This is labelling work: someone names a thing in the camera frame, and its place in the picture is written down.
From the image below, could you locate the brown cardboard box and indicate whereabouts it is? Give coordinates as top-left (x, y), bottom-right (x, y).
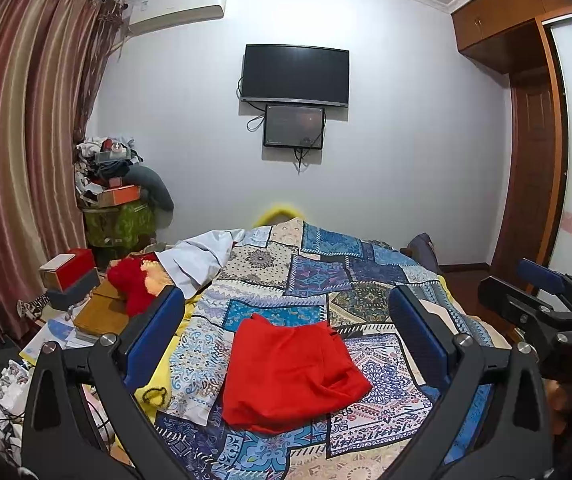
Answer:
top-left (73, 277), bottom-right (134, 336)

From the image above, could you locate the dark grey box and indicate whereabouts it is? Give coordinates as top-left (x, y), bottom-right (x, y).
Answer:
top-left (46, 267), bottom-right (101, 311)

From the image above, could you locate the red and white box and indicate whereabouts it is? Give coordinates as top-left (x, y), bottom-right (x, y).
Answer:
top-left (39, 247), bottom-right (96, 291)

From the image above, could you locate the white air conditioner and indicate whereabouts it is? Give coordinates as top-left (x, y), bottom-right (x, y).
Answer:
top-left (126, 0), bottom-right (228, 36)

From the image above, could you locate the striped brown curtain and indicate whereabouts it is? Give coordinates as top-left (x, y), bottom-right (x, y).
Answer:
top-left (0, 0), bottom-right (127, 346)

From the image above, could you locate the orange box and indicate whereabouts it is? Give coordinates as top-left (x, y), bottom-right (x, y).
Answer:
top-left (96, 185), bottom-right (143, 208)

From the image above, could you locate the pile of clothes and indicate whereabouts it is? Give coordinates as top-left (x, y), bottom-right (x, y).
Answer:
top-left (73, 135), bottom-right (144, 196)

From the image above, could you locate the pile of white items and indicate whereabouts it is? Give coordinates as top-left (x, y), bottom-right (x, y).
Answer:
top-left (0, 357), bottom-right (34, 456)

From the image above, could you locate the black wall television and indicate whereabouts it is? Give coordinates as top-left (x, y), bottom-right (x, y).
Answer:
top-left (240, 44), bottom-right (351, 109)

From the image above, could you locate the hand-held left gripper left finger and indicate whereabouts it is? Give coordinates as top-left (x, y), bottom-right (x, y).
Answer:
top-left (20, 285), bottom-right (189, 480)

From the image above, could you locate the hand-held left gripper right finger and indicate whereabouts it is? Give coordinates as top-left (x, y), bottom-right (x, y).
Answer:
top-left (388, 285), bottom-right (555, 480)

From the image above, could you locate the red plush toy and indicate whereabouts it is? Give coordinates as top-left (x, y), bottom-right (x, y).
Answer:
top-left (106, 254), bottom-right (167, 317)

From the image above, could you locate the small black monitor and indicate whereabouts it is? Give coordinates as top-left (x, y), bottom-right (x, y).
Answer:
top-left (263, 103), bottom-right (325, 150)

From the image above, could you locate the beige quilt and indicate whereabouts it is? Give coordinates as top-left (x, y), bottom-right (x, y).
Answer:
top-left (286, 305), bottom-right (514, 480)

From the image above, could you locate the brown wooden door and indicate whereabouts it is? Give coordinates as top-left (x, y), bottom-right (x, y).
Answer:
top-left (488, 72), bottom-right (564, 273)

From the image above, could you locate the zebra striped item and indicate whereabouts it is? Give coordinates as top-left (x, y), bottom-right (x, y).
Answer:
top-left (17, 294), bottom-right (52, 320)

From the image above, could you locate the green patterned cloth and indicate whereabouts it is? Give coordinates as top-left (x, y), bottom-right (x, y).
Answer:
top-left (83, 202), bottom-right (159, 248)

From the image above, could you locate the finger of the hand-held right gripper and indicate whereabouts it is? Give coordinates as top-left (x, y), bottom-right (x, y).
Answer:
top-left (518, 258), bottom-right (572, 306)
top-left (478, 276), bottom-right (572, 354)

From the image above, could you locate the red zip jacket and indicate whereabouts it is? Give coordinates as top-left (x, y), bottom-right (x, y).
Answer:
top-left (222, 312), bottom-right (373, 435)

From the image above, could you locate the stack of papers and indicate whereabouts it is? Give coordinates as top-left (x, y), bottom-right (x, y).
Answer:
top-left (18, 315), bottom-right (102, 366)

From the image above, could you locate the dark bead bracelet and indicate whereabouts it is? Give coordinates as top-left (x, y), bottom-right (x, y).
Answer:
top-left (142, 386), bottom-right (171, 407)

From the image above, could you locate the yellow plush cushion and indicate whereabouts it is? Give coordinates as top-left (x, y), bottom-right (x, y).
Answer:
top-left (255, 203), bottom-right (307, 226)

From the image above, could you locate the white cloth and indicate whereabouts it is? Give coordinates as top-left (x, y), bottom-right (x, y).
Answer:
top-left (158, 228), bottom-right (247, 301)

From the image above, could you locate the blue patchwork blanket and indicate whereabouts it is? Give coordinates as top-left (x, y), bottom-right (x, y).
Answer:
top-left (153, 217), bottom-right (471, 480)

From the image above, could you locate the yellow bed sheet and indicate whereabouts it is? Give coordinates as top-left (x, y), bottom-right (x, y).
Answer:
top-left (133, 292), bottom-right (207, 423)

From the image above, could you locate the wooden wardrobe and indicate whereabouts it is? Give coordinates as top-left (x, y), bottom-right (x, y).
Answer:
top-left (450, 0), bottom-right (572, 286)

